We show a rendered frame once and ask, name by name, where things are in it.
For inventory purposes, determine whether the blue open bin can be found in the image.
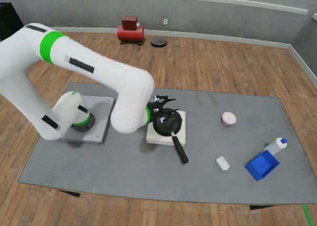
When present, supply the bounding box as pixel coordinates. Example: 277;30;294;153
245;150;280;181

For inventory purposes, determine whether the white and pink yogurt cup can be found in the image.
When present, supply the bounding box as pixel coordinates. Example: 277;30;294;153
223;112;236;126

